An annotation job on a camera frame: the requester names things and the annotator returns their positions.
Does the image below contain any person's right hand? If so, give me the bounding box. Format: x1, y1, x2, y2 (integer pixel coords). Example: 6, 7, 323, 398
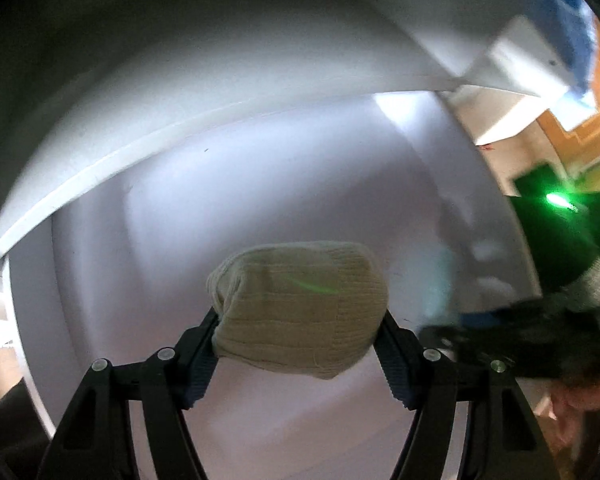
550, 377, 600, 461

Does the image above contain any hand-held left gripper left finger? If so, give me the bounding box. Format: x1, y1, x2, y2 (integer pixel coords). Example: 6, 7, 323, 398
35, 307, 221, 480

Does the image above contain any mint green soft pack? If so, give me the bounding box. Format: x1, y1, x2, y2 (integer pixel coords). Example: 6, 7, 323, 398
422, 247, 458, 326

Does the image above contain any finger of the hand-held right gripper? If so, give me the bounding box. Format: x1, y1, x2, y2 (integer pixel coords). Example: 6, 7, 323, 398
420, 294, 600, 378

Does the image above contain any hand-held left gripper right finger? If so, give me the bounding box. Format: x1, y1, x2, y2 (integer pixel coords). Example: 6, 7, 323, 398
375, 307, 553, 480

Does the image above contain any white shelf cabinet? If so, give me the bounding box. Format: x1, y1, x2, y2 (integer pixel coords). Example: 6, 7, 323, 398
0, 0, 596, 480

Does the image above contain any blue checkered blanket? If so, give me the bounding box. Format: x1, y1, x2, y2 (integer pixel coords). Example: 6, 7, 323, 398
522, 0, 600, 96

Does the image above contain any beige knit sock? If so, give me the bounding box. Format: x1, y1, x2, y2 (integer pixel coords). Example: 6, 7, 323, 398
206, 241, 390, 381

